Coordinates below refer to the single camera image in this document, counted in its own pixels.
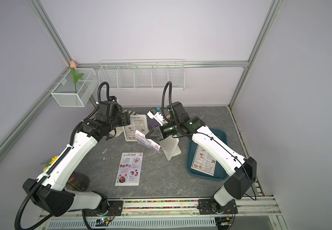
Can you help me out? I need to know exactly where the white menu holder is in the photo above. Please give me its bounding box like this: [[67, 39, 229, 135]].
[[160, 136, 182, 161], [123, 114, 149, 142]]

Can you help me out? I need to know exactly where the yellow header menu sheet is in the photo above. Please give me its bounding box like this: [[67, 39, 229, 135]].
[[191, 145, 216, 176], [125, 115, 148, 140]]

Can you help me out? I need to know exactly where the red special menu sheet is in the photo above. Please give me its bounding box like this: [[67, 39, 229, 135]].
[[115, 152, 143, 186]]

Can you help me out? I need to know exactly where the teal plastic tray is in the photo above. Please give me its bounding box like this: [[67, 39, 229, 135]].
[[186, 140, 229, 181]]

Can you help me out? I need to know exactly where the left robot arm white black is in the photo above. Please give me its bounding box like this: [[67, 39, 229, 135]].
[[14, 82, 130, 230]]

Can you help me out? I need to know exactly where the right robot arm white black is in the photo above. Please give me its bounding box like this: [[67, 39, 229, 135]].
[[145, 81, 257, 214]]

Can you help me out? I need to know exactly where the purple pink spoon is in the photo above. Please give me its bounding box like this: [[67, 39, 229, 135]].
[[149, 120, 161, 129]]

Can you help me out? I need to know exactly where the pink artificial tulip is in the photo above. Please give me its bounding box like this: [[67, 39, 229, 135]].
[[70, 60, 83, 93]]

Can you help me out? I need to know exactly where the dark flower vase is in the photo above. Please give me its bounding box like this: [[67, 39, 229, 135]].
[[65, 172, 89, 192]]

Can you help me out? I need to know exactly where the yellow sunflower bouquet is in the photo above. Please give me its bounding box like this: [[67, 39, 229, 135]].
[[40, 156, 58, 172]]

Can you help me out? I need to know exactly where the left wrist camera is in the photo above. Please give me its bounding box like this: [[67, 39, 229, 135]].
[[98, 96, 122, 117]]

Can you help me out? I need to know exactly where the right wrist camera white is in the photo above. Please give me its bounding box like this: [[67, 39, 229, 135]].
[[147, 107, 168, 126]]

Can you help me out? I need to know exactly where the white wire wall rack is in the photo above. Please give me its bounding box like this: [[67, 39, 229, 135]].
[[98, 59, 186, 90]]

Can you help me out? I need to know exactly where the white mesh wall basket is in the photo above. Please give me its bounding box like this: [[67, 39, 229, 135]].
[[51, 68, 99, 107]]

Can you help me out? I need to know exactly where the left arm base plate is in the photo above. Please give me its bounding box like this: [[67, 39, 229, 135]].
[[84, 200, 124, 217]]

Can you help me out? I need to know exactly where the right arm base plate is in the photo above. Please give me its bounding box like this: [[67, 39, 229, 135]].
[[197, 199, 238, 215]]

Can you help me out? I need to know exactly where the aluminium front rail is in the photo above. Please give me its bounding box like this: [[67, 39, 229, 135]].
[[39, 196, 287, 230]]

